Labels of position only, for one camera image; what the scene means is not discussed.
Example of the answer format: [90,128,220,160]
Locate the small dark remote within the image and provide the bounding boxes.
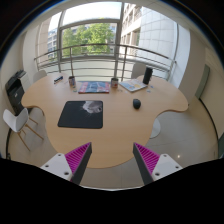
[54,76,63,84]

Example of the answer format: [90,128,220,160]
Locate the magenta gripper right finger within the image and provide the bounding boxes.
[132,142,184,186]

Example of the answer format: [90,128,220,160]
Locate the black cylindrical speaker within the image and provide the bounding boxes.
[143,67,153,85]

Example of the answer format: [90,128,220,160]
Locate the white chair far right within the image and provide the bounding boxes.
[131,63,146,79]

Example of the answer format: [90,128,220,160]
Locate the black computer mouse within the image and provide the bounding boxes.
[133,99,141,109]

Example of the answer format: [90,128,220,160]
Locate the black mouse pad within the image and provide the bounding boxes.
[58,100,103,129]

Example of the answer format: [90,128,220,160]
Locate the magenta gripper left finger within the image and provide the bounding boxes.
[40,142,93,186]

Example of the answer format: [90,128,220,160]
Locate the right printed mug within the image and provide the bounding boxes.
[111,78,118,88]

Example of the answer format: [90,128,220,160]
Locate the white chair wooden legs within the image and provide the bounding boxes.
[3,108,43,149]

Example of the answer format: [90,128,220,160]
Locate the white chair far left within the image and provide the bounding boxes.
[33,70,47,82]

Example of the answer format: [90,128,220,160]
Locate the light paper booklet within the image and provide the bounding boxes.
[120,79,147,92]

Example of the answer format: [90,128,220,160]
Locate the red blue magazine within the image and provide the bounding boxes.
[79,81,110,94]

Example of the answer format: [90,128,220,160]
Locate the metal balcony railing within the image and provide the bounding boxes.
[34,44,175,81]

